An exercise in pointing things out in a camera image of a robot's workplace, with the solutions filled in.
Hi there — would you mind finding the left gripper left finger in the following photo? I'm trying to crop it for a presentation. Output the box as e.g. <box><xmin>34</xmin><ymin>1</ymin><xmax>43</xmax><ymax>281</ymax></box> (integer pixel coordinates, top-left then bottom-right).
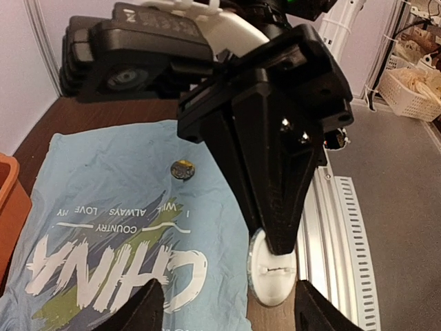
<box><xmin>99</xmin><ymin>279</ymin><xmax>164</xmax><ymax>331</ymax></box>

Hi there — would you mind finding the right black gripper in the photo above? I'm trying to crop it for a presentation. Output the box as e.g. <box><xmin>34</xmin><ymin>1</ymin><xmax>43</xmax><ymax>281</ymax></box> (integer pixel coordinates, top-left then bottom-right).
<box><xmin>177</xmin><ymin>24</ymin><xmax>353</xmax><ymax>255</ymax></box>

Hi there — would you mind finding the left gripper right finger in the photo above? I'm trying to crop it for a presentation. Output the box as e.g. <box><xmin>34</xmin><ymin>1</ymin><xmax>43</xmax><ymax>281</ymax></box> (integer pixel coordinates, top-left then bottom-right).
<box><xmin>294</xmin><ymin>280</ymin><xmax>362</xmax><ymax>331</ymax></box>

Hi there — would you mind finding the white round brooch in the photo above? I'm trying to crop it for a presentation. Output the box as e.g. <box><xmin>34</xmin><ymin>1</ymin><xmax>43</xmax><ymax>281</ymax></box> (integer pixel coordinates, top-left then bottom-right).
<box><xmin>247</xmin><ymin>228</ymin><xmax>297</xmax><ymax>308</ymax></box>

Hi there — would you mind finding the painted round brooch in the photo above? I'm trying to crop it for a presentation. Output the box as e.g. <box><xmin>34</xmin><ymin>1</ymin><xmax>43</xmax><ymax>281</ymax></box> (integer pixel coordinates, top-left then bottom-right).
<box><xmin>170</xmin><ymin>160</ymin><xmax>196</xmax><ymax>181</ymax></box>

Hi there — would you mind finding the light blue printed t-shirt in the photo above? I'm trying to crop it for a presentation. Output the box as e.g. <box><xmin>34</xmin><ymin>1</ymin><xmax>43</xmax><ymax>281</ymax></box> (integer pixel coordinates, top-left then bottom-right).
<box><xmin>1</xmin><ymin>120</ymin><xmax>252</xmax><ymax>330</ymax></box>

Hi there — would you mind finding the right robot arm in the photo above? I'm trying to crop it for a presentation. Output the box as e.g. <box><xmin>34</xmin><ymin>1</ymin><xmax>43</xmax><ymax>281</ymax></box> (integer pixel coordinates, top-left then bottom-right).
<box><xmin>178</xmin><ymin>1</ymin><xmax>364</xmax><ymax>255</ymax></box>

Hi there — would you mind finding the white plastic storage basket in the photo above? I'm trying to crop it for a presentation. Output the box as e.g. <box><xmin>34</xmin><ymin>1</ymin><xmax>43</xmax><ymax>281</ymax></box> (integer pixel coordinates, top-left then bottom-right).
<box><xmin>378</xmin><ymin>68</ymin><xmax>440</xmax><ymax>122</ymax></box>

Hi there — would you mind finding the orange plastic basin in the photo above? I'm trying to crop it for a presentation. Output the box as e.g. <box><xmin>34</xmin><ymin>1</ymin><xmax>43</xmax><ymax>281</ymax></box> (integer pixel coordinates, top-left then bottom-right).
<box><xmin>0</xmin><ymin>154</ymin><xmax>32</xmax><ymax>283</ymax></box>

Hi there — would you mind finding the aluminium front rail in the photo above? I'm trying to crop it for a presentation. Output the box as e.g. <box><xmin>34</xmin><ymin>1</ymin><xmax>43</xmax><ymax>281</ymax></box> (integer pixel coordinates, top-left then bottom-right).
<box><xmin>296</xmin><ymin>165</ymin><xmax>381</xmax><ymax>330</ymax></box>

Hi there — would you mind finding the right aluminium corner post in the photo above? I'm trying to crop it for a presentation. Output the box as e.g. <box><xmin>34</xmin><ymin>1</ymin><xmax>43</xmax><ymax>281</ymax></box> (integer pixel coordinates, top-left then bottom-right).
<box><xmin>23</xmin><ymin>0</ymin><xmax>62</xmax><ymax>97</ymax></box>

